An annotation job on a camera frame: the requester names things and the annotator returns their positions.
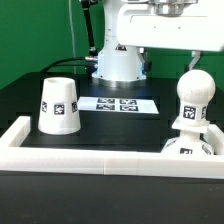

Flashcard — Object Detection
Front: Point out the white marker sheet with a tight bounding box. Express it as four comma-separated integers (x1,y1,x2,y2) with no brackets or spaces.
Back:
78,96,159,114

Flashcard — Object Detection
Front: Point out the white lamp bulb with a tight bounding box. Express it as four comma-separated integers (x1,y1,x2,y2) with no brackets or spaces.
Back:
177,70,216,127

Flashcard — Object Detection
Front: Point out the white conical lamp shade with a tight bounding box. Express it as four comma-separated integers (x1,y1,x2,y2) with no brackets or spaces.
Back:
38,77,81,135

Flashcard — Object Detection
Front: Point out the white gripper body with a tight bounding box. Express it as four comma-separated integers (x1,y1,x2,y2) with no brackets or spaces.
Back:
117,0,224,52

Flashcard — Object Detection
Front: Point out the white lamp base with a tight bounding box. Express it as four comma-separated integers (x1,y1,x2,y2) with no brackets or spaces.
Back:
161,117,214,157

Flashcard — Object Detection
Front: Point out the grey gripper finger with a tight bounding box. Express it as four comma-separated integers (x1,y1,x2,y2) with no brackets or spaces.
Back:
186,51,202,71
139,47,152,74

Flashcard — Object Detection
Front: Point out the white cable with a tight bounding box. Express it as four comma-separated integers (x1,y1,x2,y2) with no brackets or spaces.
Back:
67,0,78,74

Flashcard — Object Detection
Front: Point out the white U-shaped fence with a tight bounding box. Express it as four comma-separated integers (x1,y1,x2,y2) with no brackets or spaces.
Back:
0,116,224,179

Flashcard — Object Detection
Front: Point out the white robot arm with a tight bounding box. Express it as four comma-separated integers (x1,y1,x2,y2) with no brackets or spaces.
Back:
92,0,224,87

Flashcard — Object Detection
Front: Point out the black cable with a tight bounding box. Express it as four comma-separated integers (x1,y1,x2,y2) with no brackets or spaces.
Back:
40,0,100,73

